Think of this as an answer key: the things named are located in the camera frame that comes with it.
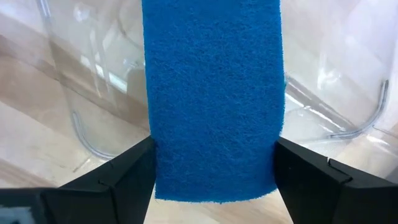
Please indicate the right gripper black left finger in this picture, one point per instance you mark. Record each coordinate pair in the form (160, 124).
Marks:
(118, 193)

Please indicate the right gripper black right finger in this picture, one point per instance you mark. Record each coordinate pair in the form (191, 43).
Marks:
(326, 199)

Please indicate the blue scouring pad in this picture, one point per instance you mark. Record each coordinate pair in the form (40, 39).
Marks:
(214, 93)

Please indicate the wide clear plastic bin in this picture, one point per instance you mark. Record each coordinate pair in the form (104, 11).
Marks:
(342, 77)

